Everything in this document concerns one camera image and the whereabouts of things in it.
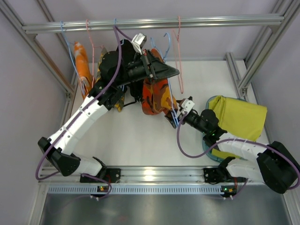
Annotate black trousers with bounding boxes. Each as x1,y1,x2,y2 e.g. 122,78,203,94
112,39,145,102

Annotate blue hanger with camouflage trousers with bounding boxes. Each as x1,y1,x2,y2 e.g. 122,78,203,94
150,32,179,128

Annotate green yellow camouflage trousers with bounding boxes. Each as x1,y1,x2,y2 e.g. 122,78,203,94
94,47,125,112

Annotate aluminium frame left post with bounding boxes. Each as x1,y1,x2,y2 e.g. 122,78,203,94
0,0,78,165

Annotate pink wire hanger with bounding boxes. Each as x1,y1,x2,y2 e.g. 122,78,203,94
85,19,103,87
172,16,184,94

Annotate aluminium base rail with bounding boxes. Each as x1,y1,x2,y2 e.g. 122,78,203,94
38,165,293,186

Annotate aluminium frame post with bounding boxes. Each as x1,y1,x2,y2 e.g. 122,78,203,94
225,0,300,99
0,0,78,165

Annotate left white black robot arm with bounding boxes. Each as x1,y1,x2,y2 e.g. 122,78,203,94
37,50,180,177

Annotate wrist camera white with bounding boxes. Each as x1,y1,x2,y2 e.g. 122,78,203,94
131,33,147,54
179,98,195,115

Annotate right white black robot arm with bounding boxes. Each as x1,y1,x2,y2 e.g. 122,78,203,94
176,97,300,194

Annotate orange white trousers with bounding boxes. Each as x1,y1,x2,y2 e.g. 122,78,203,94
74,42,94,99

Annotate teal transparent plastic bin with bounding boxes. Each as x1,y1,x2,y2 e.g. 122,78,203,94
202,96,249,164

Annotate blue hanger with black trousers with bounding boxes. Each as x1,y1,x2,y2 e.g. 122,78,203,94
114,18,124,91

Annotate orange red camouflage trousers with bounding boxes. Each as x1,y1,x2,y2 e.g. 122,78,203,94
141,48,179,120

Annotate aluminium frame right post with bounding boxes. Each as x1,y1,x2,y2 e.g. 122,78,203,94
225,0,300,99

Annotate aluminium hanging rail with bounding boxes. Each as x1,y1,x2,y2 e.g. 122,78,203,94
22,14,283,34

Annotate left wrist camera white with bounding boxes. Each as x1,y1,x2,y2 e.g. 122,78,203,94
131,33,147,54

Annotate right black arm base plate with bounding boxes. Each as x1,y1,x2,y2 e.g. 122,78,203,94
203,167,232,184

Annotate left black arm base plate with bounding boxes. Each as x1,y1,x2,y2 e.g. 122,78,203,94
80,168,121,183

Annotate blue wire hanger leftmost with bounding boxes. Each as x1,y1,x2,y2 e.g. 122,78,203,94
60,21,85,94

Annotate grey slotted cable duct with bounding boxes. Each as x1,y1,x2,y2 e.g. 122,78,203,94
48,185,236,195

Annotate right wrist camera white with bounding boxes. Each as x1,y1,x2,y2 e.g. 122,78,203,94
179,98,195,115

